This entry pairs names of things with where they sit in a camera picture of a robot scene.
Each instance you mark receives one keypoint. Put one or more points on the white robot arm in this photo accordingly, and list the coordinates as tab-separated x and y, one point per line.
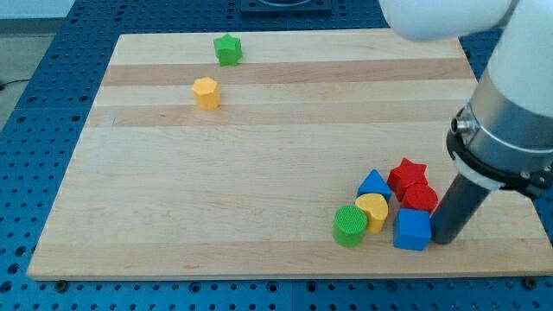
502	137

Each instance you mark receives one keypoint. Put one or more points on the yellow hexagon block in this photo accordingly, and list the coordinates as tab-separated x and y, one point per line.
206	93

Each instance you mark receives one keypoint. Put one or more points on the wooden board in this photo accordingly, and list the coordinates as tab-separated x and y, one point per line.
159	189

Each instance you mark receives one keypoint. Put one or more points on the green cylinder block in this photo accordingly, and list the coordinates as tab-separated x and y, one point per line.
349	226

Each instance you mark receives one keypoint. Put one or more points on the blue triangle block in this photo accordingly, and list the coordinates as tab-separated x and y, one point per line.
375	184

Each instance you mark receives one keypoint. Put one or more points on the yellow heart block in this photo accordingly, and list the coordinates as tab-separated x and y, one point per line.
376	209

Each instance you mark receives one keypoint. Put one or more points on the green star block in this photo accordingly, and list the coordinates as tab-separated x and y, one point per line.
228	50

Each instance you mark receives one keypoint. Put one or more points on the red star block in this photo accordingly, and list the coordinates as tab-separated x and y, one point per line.
405	175

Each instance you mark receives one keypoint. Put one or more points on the red cylinder block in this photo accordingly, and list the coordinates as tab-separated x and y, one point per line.
420	197

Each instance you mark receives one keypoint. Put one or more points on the blue cube block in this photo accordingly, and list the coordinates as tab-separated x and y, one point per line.
411	229

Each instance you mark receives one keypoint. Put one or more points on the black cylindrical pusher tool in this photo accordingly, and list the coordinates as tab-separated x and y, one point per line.
455	209

